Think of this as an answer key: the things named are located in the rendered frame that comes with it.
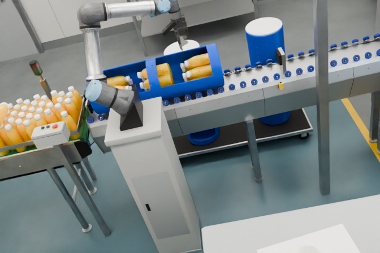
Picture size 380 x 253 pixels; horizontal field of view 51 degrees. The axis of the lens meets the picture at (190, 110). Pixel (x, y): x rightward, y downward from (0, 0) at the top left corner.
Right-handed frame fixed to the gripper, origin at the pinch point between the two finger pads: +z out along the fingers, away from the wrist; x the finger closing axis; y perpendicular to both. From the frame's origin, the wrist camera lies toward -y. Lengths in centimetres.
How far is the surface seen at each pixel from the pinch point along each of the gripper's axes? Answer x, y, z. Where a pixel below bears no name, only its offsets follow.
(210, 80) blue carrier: -13.5, 13.1, 21.4
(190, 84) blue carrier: -13.5, 0.6, 20.8
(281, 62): -4, 62, 28
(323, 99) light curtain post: -35, 77, 40
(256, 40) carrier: 39, 53, 31
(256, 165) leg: -9, 32, 111
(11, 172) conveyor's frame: -23, -134, 50
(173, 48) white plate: 48, -8, 25
